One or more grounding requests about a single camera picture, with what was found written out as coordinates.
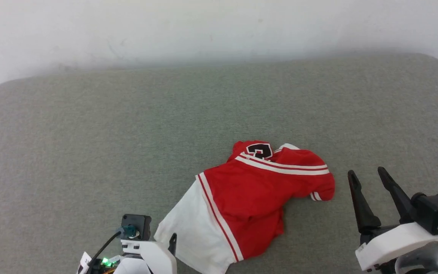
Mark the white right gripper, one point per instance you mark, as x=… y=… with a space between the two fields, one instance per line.
x=394 y=241

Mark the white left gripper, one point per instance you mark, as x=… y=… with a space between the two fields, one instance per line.
x=158 y=258

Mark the red and white jersey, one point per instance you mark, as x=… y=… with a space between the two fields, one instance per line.
x=249 y=198

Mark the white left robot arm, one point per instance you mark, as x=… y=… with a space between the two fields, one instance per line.
x=129 y=268

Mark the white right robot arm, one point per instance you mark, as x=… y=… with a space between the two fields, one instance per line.
x=420 y=263

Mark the white paper label tag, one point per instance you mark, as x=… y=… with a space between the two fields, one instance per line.
x=84 y=263

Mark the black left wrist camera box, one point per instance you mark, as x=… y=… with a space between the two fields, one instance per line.
x=137 y=224

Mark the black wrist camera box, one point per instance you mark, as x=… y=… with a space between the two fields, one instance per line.
x=437 y=211
x=137 y=224

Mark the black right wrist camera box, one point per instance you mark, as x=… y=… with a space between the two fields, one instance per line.
x=437 y=211

